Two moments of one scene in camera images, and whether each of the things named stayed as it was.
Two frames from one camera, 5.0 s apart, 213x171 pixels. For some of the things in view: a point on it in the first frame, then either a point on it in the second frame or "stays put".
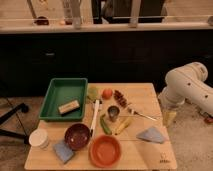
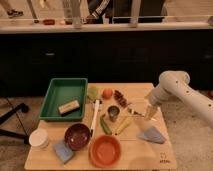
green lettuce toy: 93,91 stays put
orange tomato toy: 107,93 stays put
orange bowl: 105,151 stays put
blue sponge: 63,151 stays put
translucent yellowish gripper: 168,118 -> 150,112
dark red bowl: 42,20 -> 49,21
